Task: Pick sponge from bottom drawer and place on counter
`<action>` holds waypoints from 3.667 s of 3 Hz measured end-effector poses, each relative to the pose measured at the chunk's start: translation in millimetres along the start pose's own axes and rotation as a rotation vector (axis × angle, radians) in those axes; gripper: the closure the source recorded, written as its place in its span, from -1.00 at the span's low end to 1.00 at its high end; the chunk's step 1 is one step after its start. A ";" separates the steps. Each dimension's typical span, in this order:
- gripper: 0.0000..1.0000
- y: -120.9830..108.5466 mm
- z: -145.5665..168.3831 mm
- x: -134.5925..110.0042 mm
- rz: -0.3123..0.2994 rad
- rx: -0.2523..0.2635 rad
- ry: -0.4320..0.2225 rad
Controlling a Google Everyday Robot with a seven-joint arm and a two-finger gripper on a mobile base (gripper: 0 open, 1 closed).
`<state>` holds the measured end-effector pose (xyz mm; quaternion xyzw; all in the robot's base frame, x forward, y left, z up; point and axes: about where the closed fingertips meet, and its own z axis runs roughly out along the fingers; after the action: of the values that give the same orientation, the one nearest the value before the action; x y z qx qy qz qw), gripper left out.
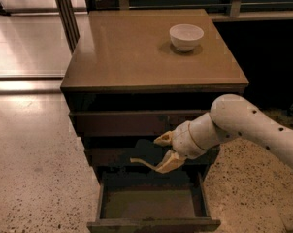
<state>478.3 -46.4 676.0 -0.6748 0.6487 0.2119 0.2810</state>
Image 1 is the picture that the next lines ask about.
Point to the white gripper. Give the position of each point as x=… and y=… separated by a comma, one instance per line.
x=182, y=140

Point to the dark sponge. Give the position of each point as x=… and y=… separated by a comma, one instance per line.
x=149, y=152

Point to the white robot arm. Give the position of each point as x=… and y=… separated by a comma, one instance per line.
x=231, y=116

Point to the open bottom drawer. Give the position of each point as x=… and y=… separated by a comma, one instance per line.
x=150, y=203

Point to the middle drawer front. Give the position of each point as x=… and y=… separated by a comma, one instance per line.
x=114, y=157

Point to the brown drawer cabinet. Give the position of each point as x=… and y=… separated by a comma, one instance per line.
x=125, y=61

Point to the top drawer front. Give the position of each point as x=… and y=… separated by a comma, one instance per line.
x=130, y=123

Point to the white ceramic bowl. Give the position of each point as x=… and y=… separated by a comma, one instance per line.
x=186, y=37

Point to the metal door frame post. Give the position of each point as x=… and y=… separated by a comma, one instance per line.
x=67, y=16

